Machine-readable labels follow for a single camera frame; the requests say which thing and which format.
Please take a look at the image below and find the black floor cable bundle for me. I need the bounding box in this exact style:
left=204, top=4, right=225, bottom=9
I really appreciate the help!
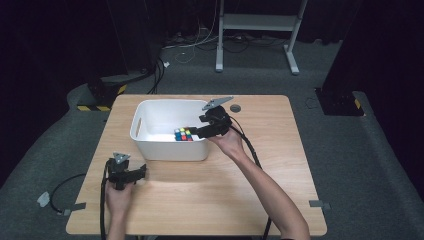
left=146, top=57, right=166, bottom=95

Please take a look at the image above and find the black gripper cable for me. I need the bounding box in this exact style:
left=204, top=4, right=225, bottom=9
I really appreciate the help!
left=229, top=115, right=273, bottom=240
left=99, top=158, right=113, bottom=240

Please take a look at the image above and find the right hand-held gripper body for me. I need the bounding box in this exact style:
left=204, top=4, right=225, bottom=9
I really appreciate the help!
left=198, top=95, right=235, bottom=139

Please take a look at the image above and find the black floor cable loop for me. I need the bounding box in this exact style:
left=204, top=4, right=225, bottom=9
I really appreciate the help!
left=49, top=172, right=87, bottom=214

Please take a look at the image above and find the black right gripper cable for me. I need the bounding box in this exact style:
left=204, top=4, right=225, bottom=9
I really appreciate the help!
left=229, top=115, right=273, bottom=240

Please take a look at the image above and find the white floor cable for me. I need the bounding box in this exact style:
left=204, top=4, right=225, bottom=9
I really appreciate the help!
left=162, top=0, right=221, bottom=65

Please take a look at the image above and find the person's right hand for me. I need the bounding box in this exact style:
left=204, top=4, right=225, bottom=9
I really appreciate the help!
left=207, top=127, right=248, bottom=162

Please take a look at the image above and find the multicoloured puzzle cube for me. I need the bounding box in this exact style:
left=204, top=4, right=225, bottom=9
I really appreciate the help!
left=173, top=127, right=195, bottom=142

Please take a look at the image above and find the black stand base hazard tape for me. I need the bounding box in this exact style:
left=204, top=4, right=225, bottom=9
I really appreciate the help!
left=314, top=87, right=366, bottom=117
left=76, top=73, right=129, bottom=113

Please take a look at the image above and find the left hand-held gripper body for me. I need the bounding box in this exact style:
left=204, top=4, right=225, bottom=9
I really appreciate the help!
left=105, top=151, right=135, bottom=191

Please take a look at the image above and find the white plastic storage bin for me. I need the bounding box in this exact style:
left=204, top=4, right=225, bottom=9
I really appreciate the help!
left=128, top=98, right=211, bottom=162

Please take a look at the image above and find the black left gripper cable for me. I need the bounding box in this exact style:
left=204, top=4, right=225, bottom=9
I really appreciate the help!
left=99, top=158, right=113, bottom=240

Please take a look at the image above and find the person's left hand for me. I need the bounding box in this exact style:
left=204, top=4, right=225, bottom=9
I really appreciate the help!
left=105, top=181, right=136, bottom=215

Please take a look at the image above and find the white metal stand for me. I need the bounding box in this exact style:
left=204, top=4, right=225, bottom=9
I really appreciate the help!
left=215, top=0, right=310, bottom=76

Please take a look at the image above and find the grey tape strip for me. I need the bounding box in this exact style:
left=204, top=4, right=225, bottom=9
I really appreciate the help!
left=61, top=202, right=87, bottom=217
left=308, top=199, right=332, bottom=211

